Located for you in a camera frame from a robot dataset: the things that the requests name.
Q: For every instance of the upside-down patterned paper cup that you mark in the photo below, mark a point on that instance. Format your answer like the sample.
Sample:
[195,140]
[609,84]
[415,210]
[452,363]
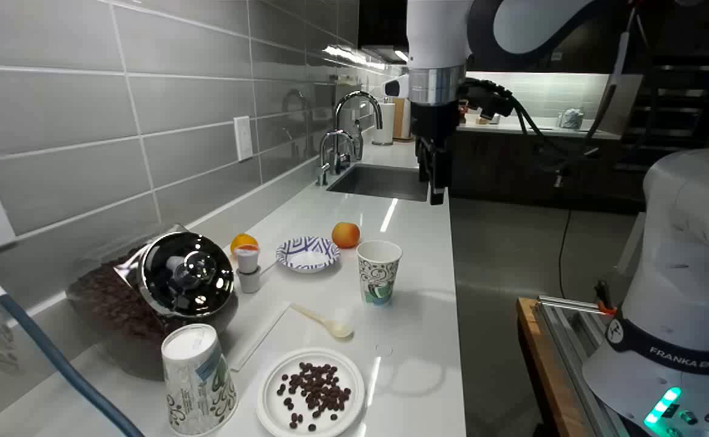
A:
[199,388]

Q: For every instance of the red orange tomato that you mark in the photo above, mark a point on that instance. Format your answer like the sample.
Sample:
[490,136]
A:
[344,234]

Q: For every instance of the kitchen sink basin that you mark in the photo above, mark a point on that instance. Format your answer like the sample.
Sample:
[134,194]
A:
[372,180]

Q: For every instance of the blue patterned small bowl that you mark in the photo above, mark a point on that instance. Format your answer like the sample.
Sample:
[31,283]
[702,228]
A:
[309,252]

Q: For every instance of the white plate with beans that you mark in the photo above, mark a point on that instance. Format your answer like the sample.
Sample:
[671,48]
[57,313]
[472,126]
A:
[310,391]

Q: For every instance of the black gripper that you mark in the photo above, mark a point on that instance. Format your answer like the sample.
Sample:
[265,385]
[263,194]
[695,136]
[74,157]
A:
[433,130]

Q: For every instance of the white plastic spoon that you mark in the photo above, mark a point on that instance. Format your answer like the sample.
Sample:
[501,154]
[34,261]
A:
[333,329]

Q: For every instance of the upright patterned paper cup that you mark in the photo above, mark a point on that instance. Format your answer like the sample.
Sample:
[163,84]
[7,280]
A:
[376,271]

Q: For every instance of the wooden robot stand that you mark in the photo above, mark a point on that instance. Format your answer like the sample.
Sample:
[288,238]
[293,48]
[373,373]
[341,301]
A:
[566,408]

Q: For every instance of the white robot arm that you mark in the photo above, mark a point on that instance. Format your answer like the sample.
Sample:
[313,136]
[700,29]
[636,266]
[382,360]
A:
[437,47]

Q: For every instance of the small orange fruit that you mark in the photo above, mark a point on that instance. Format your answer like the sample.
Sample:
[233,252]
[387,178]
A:
[244,240]

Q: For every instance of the chrome kitchen faucet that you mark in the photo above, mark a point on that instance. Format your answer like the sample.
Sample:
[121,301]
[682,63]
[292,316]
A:
[343,148]

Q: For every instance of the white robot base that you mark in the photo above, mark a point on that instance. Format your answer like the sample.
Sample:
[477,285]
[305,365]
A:
[653,363]

